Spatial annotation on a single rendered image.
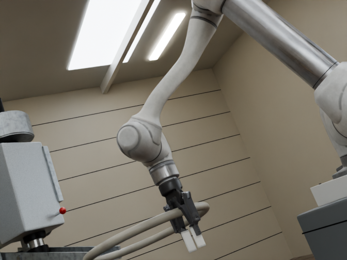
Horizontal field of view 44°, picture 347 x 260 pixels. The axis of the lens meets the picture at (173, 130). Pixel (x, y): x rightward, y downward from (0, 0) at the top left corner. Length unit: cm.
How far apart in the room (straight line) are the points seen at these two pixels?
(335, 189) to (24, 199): 128
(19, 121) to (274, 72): 586
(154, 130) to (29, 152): 96
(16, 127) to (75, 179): 504
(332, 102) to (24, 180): 137
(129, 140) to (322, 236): 66
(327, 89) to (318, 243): 50
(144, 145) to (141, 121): 8
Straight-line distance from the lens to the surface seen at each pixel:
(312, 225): 145
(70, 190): 705
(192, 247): 142
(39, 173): 211
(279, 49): 130
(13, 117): 214
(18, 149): 210
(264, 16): 131
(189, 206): 136
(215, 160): 806
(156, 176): 141
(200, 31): 150
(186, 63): 145
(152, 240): 182
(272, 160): 798
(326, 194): 145
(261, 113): 795
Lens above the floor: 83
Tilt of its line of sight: 15 degrees up
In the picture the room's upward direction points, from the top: 21 degrees counter-clockwise
